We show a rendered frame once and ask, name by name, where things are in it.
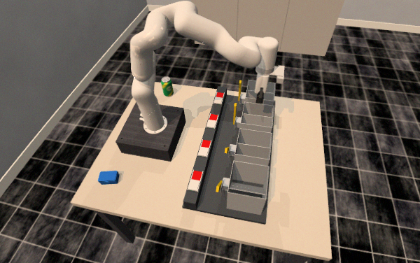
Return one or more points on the green and yellow drink can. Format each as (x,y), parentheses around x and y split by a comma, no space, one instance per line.
(167,86)

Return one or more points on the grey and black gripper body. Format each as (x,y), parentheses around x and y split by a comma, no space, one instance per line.
(261,81)

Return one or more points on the small blue box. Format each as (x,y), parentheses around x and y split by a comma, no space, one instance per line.
(108,177)

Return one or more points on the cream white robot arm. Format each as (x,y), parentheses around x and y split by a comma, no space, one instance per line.
(249,52)

